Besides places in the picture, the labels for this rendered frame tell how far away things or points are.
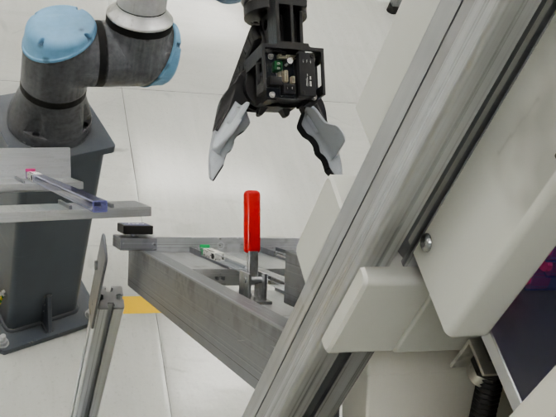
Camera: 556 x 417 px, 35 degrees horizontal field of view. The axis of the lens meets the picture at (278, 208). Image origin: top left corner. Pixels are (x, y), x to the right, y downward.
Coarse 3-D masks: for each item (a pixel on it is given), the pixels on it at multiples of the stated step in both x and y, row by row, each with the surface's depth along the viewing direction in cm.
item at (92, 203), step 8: (32, 176) 122; (40, 176) 117; (48, 176) 117; (40, 184) 115; (48, 184) 108; (56, 184) 103; (64, 184) 103; (56, 192) 102; (64, 192) 97; (72, 192) 93; (80, 192) 92; (72, 200) 93; (80, 200) 88; (88, 200) 84; (96, 200) 83; (104, 200) 83; (88, 208) 85; (96, 208) 83; (104, 208) 83
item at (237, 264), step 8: (200, 248) 125; (216, 256) 117; (224, 256) 113; (232, 256) 114; (224, 264) 113; (232, 264) 110; (240, 264) 107; (264, 272) 99; (272, 272) 99; (272, 280) 96; (280, 280) 93; (280, 288) 93
